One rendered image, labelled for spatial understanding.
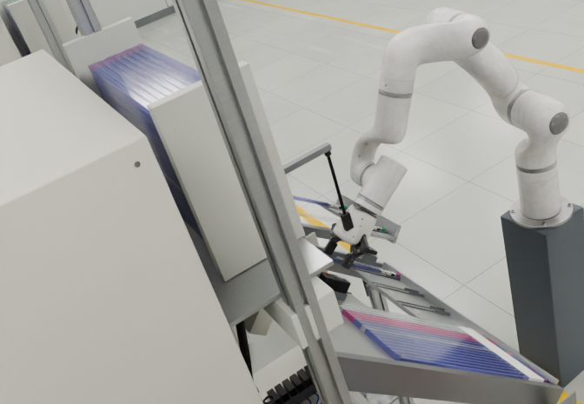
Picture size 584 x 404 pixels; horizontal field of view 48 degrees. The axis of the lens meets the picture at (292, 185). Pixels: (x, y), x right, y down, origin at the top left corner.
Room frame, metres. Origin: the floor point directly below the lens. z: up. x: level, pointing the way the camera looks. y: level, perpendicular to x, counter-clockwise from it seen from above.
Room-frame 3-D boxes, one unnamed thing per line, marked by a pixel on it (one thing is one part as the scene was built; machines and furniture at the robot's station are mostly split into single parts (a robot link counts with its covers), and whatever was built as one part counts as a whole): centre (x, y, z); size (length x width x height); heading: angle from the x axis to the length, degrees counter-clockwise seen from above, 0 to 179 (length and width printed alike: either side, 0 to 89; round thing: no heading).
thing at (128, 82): (1.19, 0.18, 1.52); 0.51 x 0.13 x 0.27; 22
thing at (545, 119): (1.64, -0.74, 1.00); 0.19 x 0.12 x 0.24; 12
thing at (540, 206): (1.67, -0.73, 0.79); 0.19 x 0.19 x 0.18
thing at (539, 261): (1.67, -0.73, 0.35); 0.18 x 0.18 x 0.70; 25
